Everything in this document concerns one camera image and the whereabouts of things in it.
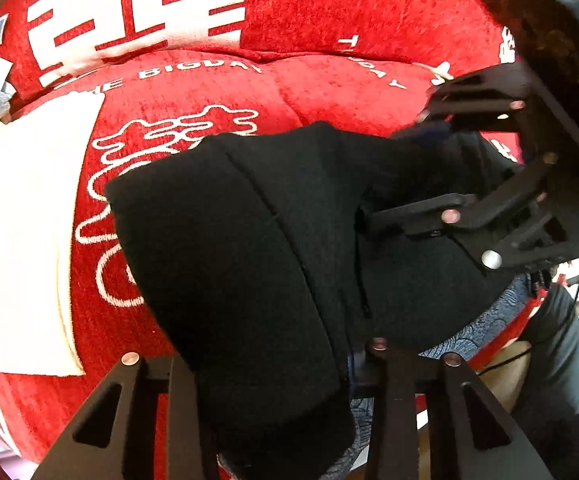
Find black grey patterned pants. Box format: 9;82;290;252
104;122;528;479

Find person's right hand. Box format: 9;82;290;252
451;0;579;86

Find person's dark trouser leg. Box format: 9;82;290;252
512;284;579;479

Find white cloth on sofa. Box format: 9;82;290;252
0;92;104;377

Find red printed sofa cover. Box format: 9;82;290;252
0;0;517;463

